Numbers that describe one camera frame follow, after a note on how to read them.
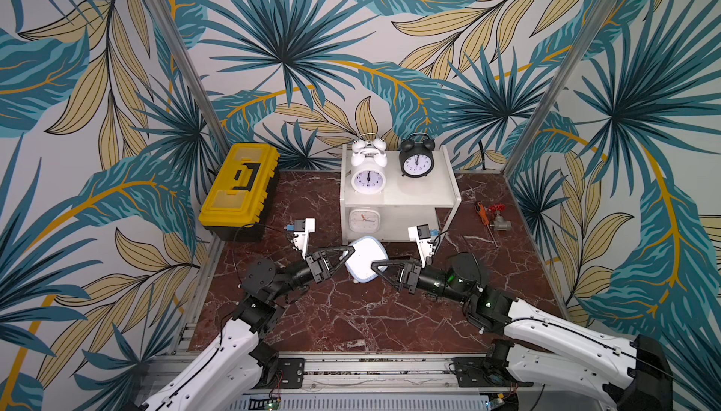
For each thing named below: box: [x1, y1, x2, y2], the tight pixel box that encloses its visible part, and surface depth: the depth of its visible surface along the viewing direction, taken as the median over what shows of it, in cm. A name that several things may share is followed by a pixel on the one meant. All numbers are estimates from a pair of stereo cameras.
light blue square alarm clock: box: [344, 235, 389, 284], surface depth 63 cm
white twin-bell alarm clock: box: [352, 132, 387, 153], surface depth 69 cm
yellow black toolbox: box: [198, 142, 280, 243], surface depth 94 cm
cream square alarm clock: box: [348, 208, 382, 235], surface depth 81 cm
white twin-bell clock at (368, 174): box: [351, 148, 388, 196], surface depth 67 cm
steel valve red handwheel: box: [488, 202, 512, 232], surface depth 103 cm
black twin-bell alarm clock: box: [398, 132, 436, 179], surface depth 71 cm
